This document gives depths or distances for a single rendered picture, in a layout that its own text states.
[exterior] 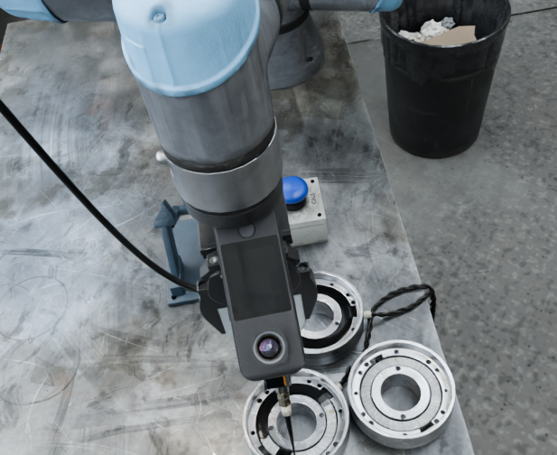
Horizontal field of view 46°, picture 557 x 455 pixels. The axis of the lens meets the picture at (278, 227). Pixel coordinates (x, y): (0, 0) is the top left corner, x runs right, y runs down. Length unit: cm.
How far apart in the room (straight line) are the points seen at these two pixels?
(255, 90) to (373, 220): 49
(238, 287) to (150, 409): 33
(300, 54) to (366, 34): 150
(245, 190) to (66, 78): 80
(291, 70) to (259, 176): 63
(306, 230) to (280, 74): 31
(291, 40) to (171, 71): 67
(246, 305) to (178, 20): 20
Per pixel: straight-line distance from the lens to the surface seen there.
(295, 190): 79
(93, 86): 115
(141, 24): 35
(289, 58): 103
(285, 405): 63
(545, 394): 165
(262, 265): 45
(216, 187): 41
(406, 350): 71
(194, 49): 35
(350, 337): 71
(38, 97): 118
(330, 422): 68
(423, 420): 69
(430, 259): 181
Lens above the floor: 146
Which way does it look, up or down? 51 degrees down
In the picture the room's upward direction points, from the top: 11 degrees counter-clockwise
